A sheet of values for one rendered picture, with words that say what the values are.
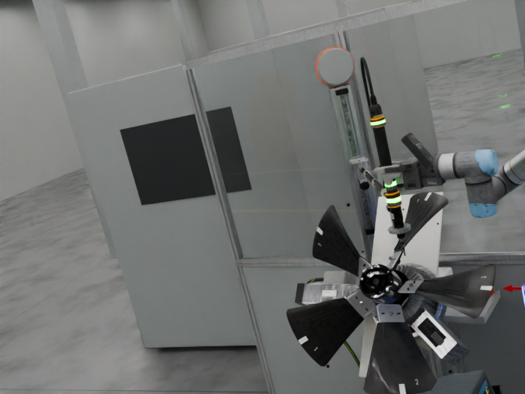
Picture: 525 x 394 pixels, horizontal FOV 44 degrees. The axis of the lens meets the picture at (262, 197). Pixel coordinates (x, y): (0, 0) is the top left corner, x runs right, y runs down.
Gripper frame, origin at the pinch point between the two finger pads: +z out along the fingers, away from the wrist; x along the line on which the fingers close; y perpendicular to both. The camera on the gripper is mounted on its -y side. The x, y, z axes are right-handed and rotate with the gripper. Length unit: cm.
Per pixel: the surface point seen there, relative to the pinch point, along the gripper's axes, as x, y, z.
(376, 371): -22, 59, 4
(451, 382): -61, 35, -36
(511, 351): 70, 102, -9
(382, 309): -6.8, 45.2, 5.6
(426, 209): 14.1, 19.4, -6.8
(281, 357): 71, 115, 112
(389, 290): -7.1, 38.5, 1.6
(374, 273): -3.4, 34.2, 7.4
